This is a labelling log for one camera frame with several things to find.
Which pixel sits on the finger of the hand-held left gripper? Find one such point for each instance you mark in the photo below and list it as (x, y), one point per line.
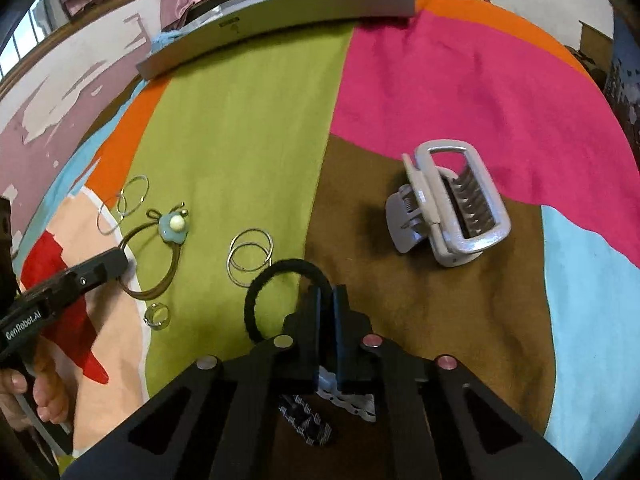
(100, 270)

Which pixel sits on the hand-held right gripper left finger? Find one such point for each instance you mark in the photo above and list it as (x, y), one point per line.
(314, 320)

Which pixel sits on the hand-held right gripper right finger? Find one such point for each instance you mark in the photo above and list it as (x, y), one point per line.
(341, 320)

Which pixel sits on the grey hair claw clip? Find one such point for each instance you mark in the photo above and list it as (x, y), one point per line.
(440, 195)

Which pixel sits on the grey shallow tray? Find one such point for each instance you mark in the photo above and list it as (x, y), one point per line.
(300, 10)

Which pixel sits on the person's left hand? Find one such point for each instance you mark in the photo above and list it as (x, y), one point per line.
(52, 395)

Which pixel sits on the silver bangle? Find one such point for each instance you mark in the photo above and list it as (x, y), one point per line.
(231, 257)
(148, 189)
(230, 271)
(252, 230)
(98, 220)

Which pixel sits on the white lace hair accessory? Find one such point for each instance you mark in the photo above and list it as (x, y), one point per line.
(350, 402)

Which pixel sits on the black white checked hair clip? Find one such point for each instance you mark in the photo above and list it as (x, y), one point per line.
(307, 422)

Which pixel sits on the wooden window sill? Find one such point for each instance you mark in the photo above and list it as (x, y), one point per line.
(50, 49)

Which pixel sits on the barred window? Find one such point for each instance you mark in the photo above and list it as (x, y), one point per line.
(25, 35)

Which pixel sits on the dark blue starry cloth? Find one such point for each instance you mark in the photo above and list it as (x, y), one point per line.
(625, 95)

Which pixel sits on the wooden headboard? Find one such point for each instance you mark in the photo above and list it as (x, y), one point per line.
(595, 42)

